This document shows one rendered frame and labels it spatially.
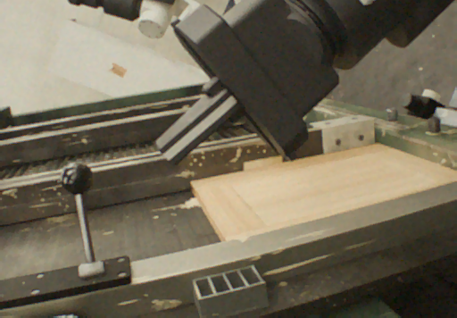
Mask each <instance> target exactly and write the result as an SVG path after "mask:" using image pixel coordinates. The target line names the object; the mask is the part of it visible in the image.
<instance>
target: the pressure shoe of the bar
mask: <svg viewBox="0 0 457 318"><path fill-rule="evenodd" d="M277 163H283V156H282V155H276V156H272V157H268V158H264V159H260V160H252V161H248V162H244V163H242V167H243V171H247V170H251V169H254V168H259V167H263V166H270V165H273V164H277Z"/></svg>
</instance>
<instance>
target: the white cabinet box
mask: <svg viewBox="0 0 457 318"><path fill-rule="evenodd" d="M47 72H51V73H52V74H54V75H58V76H60V77H62V78H65V79H67V80H70V81H74V82H77V83H79V84H82V85H84V86H86V87H88V88H93V89H94V90H97V91H101V92H103V93H105V94H106V95H109V96H114V97H116V96H125V95H130V94H136V93H143V92H151V91H155V90H161V89H166V88H175V87H181V86H185V85H191V84H201V83H207V82H208V81H209V80H210V79H209V78H208V77H207V74H206V73H204V72H203V71H202V70H201V69H198V68H196V67H193V66H191V65H190V64H187V63H183V62H181V61H180V60H177V59H174V58H171V57H169V56H168V55H165V54H161V53H160V52H158V51H157V52H155V51H154V50H153V49H151V48H149V47H148V48H147V47H145V46H142V45H139V44H138V43H135V42H134V41H129V40H128V39H126V38H122V37H120V36H118V35H114V34H113V33H111V32H108V31H107V30H104V29H100V28H98V27H95V26H93V25H92V24H88V23H86V22H83V21H81V20H77V19H75V18H69V19H66V21H65V23H64V25H63V27H62V34H61V36H60V37H59V39H58V42H57V44H56V48H55V51H54V55H53V57H52V59H51V63H50V65H49V68H48V70H47Z"/></svg>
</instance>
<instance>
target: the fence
mask: <svg viewBox="0 0 457 318"><path fill-rule="evenodd" d="M456 226H457V181H455V182H450V183H446V184H444V185H441V186H437V187H434V188H430V189H424V190H421V191H418V192H415V193H412V194H410V195H407V196H403V197H396V198H393V199H389V200H386V201H383V202H380V203H377V204H374V205H368V206H363V207H360V208H356V209H353V210H350V211H347V212H343V213H339V214H334V215H330V216H325V217H322V218H319V219H315V220H312V221H309V222H304V223H298V224H294V225H290V226H287V227H285V228H280V229H277V230H269V231H265V232H262V233H258V234H255V235H252V236H249V237H242V238H236V239H233V240H230V241H223V242H220V243H217V244H213V245H210V246H203V247H198V248H195V249H192V250H191V249H188V250H185V251H182V252H178V253H172V254H168V255H163V256H157V257H154V258H150V259H148V258H147V259H145V260H141V261H135V262H132V263H130V270H131V279H132V282H131V283H130V284H128V285H125V286H123V285H122V286H119V287H116V288H110V289H103V290H99V291H98V290H97V291H94V292H88V293H86V294H79V295H77V296H75V295H74V296H71V297H64V298H58V299H53V300H50V301H48V300H47V301H45V302H39V303H34V304H28V305H22V306H16V307H12V308H7V309H2V310H0V318H54V317H59V316H65V315H67V316H69V315H75V316H77V317H79V318H130V317H136V316H139V315H144V314H149V313H154V312H157V311H162V310H165V309H171V308H174V307H177V306H183V305H187V304H193V303H195V296H194V291H193V287H192V283H191V280H194V279H196V280H197V279H200V278H203V277H206V276H213V275H215V274H219V273H222V272H230V271H233V270H235V269H239V268H245V267H248V266H251V265H254V266H255V269H256V271H257V272H258V273H259V275H261V278H262V279H263V281H265V283H266V284H269V283H271V282H277V281H280V280H284V279H287V278H290V277H294V276H299V275H302V274H305V273H307V272H313V271H315V270H318V269H323V268H327V267H329V266H332V265H335V264H340V263H342V262H345V261H349V260H353V259H356V258H359V257H362V256H365V255H369V254H372V253H375V252H378V251H380V250H384V249H389V248H391V247H395V246H399V245H401V244H403V243H406V242H409V241H412V240H414V239H420V238H424V237H426V236H428V235H432V234H435V233H437V232H439V231H442V230H446V229H449V228H452V227H456Z"/></svg>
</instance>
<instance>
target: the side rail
mask: <svg viewBox="0 0 457 318"><path fill-rule="evenodd" d="M204 84H207V83H201V84H191V85H185V86H181V87H175V88H166V89H161V90H155V91H151V92H143V93H136V94H130V95H125V96H116V97H111V98H106V99H101V100H96V101H91V102H86V103H78V104H71V105H63V106H58V107H54V108H49V109H44V110H40V111H35V112H31V113H18V114H13V115H12V116H10V121H11V124H12V125H11V126H18V125H22V124H27V123H30V124H31V122H36V121H39V122H40V121H44V120H52V119H58V118H62V117H67V116H72V115H75V114H81V113H89V112H98V111H103V110H108V109H113V108H118V107H122V106H127V105H136V104H142V103H152V102H156V101H162V100H166V99H171V98H176V97H181V96H192V95H201V94H204V92H203V91H202V89H203V85H204ZM75 116H76V115H75Z"/></svg>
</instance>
